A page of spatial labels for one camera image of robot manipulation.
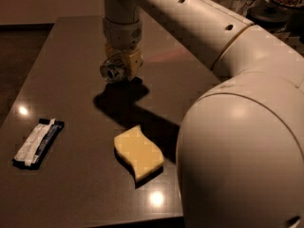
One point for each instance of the tall nut filled jar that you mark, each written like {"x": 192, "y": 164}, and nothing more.
{"x": 295, "y": 9}

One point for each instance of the yellow wavy sponge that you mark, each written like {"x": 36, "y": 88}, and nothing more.
{"x": 139, "y": 152}

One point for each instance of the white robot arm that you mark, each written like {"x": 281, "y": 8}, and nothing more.
{"x": 240, "y": 150}

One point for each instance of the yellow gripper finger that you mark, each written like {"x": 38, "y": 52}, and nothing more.
{"x": 112, "y": 55}
{"x": 134, "y": 60}

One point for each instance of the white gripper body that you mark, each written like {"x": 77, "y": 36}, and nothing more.
{"x": 123, "y": 33}

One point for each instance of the green white 7up can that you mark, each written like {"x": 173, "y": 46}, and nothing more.
{"x": 113, "y": 70}

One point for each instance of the black lid snack jar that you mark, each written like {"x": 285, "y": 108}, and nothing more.
{"x": 269, "y": 18}

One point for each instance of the black white snack bar wrapper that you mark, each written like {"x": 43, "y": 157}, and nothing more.
{"x": 32, "y": 152}

